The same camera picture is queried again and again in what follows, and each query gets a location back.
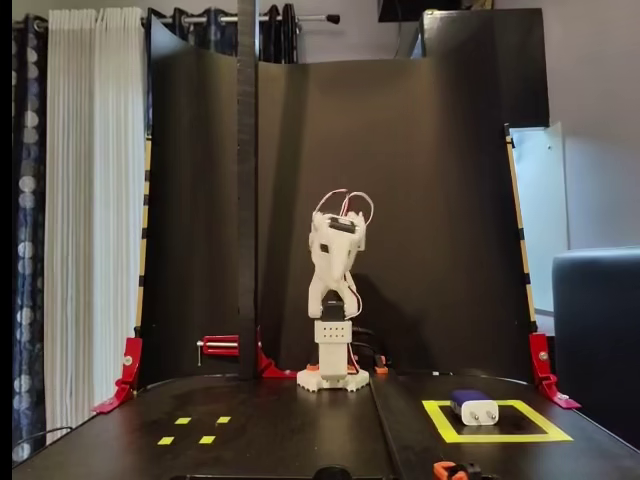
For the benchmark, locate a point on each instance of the yellow black striped strip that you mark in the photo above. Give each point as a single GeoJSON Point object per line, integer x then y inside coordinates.
{"type": "Point", "coordinates": [524, 250]}
{"type": "Point", "coordinates": [145, 220]}

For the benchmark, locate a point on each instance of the black backdrop sheet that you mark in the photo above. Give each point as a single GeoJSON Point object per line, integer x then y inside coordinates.
{"type": "Point", "coordinates": [425, 200]}

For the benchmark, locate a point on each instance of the red corner clamp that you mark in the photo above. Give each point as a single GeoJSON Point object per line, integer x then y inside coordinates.
{"type": "Point", "coordinates": [131, 357]}
{"type": "Point", "coordinates": [540, 350]}

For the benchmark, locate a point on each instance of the white cabinet door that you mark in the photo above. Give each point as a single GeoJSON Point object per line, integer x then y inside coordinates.
{"type": "Point", "coordinates": [542, 200]}

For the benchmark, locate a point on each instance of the dark bunched curtain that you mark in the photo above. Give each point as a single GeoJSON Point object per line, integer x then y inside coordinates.
{"type": "Point", "coordinates": [280, 35]}
{"type": "Point", "coordinates": [200, 35]}

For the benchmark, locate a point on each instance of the dark patterned curtain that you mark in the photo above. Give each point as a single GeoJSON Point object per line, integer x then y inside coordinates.
{"type": "Point", "coordinates": [30, 200]}

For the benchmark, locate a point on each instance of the white pleated curtain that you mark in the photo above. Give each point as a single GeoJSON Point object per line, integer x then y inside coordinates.
{"type": "Point", "coordinates": [90, 200]}

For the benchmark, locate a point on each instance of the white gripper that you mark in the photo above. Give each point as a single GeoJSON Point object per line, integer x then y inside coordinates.
{"type": "Point", "coordinates": [334, 266]}

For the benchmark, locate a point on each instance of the black vertical pole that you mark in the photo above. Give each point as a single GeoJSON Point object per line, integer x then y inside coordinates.
{"type": "Point", "coordinates": [247, 150]}

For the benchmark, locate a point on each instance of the blue white charger block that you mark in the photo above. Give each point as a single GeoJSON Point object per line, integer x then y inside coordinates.
{"type": "Point", "coordinates": [477, 415]}

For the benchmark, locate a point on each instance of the yellow tape square outline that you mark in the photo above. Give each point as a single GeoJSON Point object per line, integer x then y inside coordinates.
{"type": "Point", "coordinates": [500, 439]}

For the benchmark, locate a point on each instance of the small yellow tape marker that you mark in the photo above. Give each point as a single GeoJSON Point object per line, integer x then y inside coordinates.
{"type": "Point", "coordinates": [206, 439]}
{"type": "Point", "coordinates": [183, 420]}
{"type": "Point", "coordinates": [223, 419]}
{"type": "Point", "coordinates": [165, 440]}

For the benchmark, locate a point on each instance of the red C clamp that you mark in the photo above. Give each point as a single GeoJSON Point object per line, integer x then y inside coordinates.
{"type": "Point", "coordinates": [220, 345]}

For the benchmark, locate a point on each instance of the silver curtain rod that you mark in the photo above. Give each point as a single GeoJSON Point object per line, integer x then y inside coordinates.
{"type": "Point", "coordinates": [312, 19]}

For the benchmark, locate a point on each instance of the dark blue armchair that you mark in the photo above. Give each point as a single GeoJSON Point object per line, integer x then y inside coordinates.
{"type": "Point", "coordinates": [600, 325]}

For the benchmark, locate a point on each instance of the red pole base bracket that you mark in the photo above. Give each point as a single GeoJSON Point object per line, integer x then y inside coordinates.
{"type": "Point", "coordinates": [272, 370]}

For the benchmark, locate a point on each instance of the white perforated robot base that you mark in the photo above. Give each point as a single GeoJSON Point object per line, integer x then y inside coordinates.
{"type": "Point", "coordinates": [357, 382]}

